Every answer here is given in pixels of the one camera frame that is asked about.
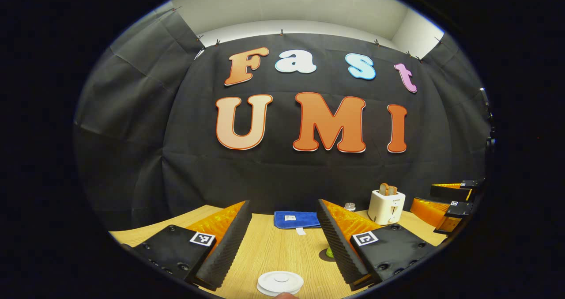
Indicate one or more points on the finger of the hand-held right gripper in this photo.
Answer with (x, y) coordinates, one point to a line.
(454, 191)
(437, 213)

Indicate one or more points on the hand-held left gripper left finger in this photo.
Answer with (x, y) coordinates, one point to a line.
(229, 241)

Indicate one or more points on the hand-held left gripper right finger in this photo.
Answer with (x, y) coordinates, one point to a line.
(337, 241)

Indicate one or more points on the clear water bottle green label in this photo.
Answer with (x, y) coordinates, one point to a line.
(349, 207)

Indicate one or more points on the blue towel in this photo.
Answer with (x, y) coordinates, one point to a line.
(295, 219)

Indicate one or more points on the brown bread slice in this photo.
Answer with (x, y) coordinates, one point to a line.
(393, 191)
(384, 189)

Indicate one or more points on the white toaster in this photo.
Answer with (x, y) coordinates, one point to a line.
(386, 208)

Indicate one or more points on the black backdrop cloth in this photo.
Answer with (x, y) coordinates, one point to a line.
(176, 157)

